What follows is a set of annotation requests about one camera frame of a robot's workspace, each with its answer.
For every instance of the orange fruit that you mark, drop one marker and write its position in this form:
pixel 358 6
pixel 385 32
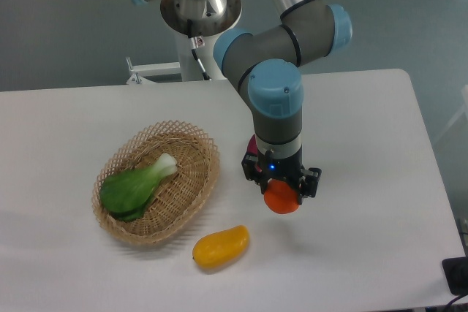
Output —
pixel 280 197

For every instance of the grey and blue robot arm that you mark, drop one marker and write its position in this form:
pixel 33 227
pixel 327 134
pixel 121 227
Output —
pixel 264 70

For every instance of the yellow mango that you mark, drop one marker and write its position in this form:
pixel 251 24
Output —
pixel 219 248

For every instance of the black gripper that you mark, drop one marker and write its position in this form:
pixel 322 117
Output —
pixel 268 165

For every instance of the green bok choy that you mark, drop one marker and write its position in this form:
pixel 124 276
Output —
pixel 126 195

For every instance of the white bracket with bolt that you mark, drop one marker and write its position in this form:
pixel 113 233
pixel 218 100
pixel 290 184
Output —
pixel 153 73

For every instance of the black device at table edge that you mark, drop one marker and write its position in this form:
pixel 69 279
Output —
pixel 455 270

